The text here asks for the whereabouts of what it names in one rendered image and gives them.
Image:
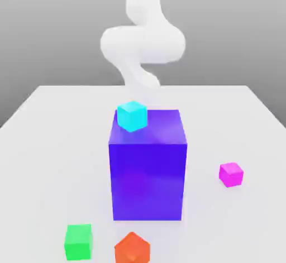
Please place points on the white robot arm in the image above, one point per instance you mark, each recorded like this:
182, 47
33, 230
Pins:
143, 41

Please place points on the large purple box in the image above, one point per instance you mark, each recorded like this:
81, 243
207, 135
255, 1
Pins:
147, 178

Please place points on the small cyan cube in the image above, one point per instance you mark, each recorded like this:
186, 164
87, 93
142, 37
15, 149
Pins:
131, 116

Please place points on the small green cube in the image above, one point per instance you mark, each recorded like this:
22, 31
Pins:
78, 243

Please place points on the small magenta cube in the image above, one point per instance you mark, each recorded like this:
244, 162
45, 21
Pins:
231, 174

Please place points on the small orange cube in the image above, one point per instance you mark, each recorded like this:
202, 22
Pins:
132, 249

